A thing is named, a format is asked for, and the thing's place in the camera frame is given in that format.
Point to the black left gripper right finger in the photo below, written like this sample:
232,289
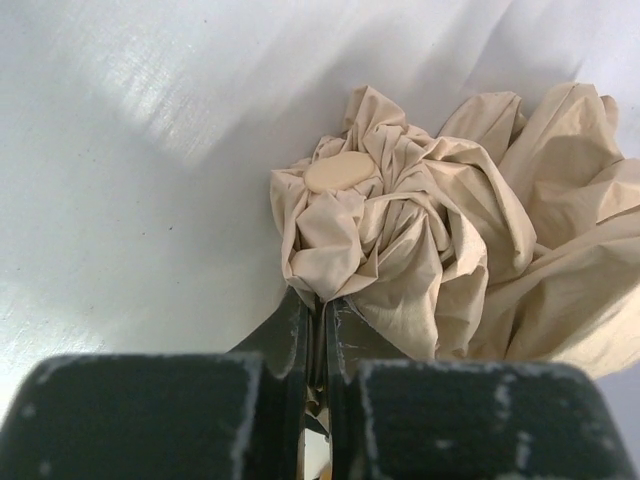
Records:
395,418

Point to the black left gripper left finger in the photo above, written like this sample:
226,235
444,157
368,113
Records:
237,415

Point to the beige folding umbrella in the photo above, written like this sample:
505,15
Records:
505,237

